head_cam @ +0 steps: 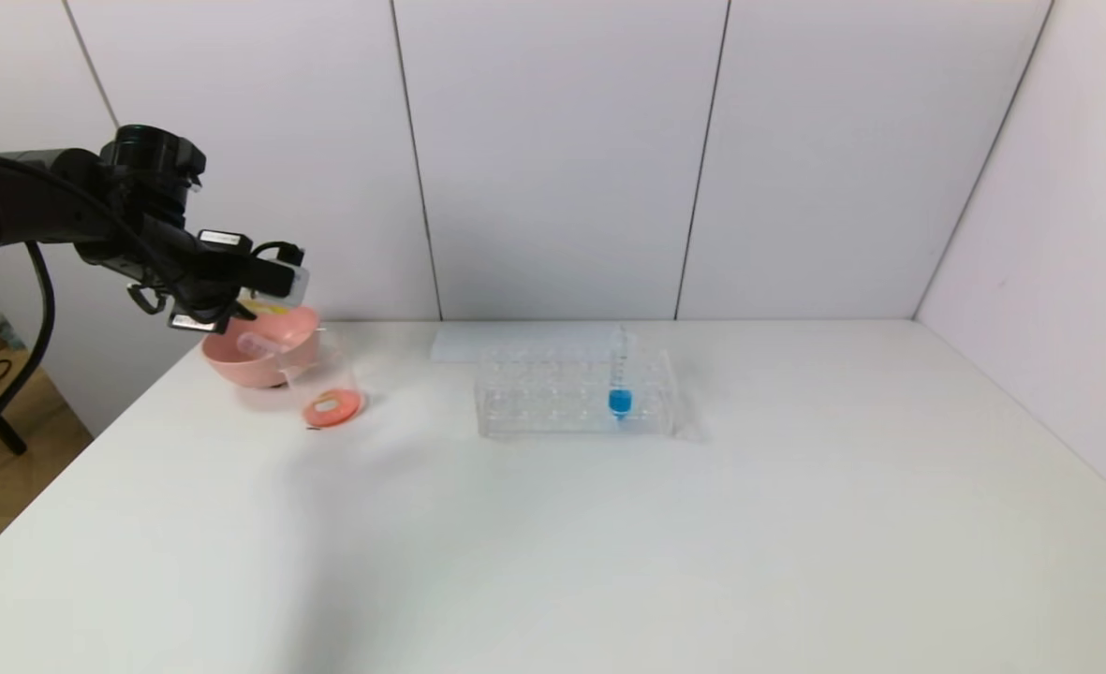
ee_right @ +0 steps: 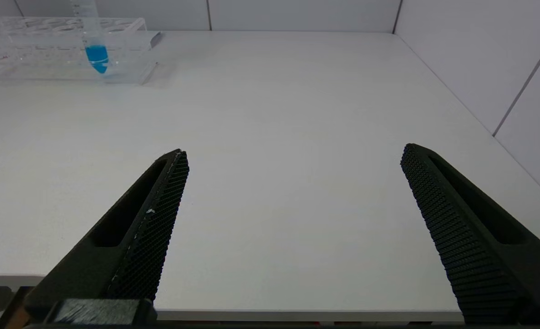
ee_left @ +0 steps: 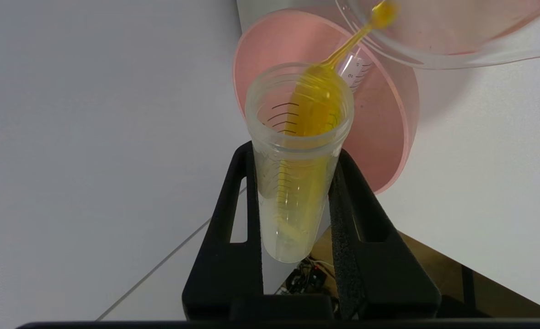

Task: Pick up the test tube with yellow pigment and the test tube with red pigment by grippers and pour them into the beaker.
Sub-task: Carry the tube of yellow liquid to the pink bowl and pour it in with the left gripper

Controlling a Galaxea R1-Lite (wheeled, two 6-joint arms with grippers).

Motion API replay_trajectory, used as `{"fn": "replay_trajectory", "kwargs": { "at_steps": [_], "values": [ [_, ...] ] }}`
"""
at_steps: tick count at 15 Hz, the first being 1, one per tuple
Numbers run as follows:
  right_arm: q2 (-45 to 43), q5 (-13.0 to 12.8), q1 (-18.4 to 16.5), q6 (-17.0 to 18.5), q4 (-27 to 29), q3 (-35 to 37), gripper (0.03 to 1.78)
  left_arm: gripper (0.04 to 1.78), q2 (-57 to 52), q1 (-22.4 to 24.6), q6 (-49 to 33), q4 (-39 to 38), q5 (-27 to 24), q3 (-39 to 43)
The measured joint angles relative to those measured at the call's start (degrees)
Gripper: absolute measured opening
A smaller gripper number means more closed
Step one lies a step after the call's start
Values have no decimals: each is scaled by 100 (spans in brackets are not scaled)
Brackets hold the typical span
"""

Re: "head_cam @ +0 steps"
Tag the blue pigment test tube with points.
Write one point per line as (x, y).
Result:
(619, 402)

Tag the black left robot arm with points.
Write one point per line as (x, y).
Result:
(37, 206)

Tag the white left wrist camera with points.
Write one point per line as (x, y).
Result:
(298, 285)

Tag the pink plastic bowl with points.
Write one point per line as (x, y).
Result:
(267, 370)

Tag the clear acrylic test tube rack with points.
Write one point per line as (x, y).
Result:
(552, 421)

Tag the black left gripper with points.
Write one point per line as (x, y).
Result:
(199, 320)

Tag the red pigment test tube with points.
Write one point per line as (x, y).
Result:
(258, 344)

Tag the white paper sheet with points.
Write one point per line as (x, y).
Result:
(478, 342)

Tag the clear plastic beaker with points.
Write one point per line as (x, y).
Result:
(331, 407)

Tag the yellow pigment test tube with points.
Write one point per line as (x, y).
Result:
(267, 307)

